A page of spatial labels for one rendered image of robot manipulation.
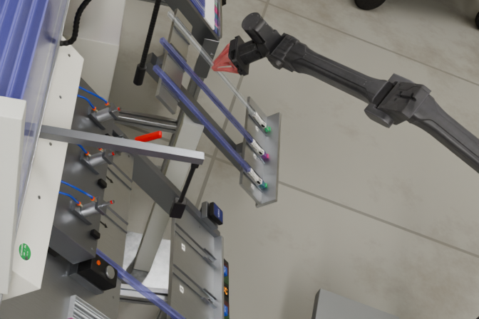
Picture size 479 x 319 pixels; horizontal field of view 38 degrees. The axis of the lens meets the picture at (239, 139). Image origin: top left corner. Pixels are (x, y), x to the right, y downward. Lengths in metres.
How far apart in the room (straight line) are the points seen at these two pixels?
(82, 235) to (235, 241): 1.56
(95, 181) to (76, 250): 0.15
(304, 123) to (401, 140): 0.51
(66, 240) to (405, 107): 0.72
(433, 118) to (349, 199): 1.62
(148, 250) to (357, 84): 1.12
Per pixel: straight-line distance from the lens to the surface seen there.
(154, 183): 1.62
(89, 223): 1.21
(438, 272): 3.04
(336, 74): 1.63
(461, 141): 1.47
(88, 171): 1.26
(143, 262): 2.48
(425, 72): 3.91
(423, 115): 1.46
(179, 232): 1.64
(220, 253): 1.76
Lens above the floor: 2.18
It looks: 46 degrees down
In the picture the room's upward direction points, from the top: 24 degrees clockwise
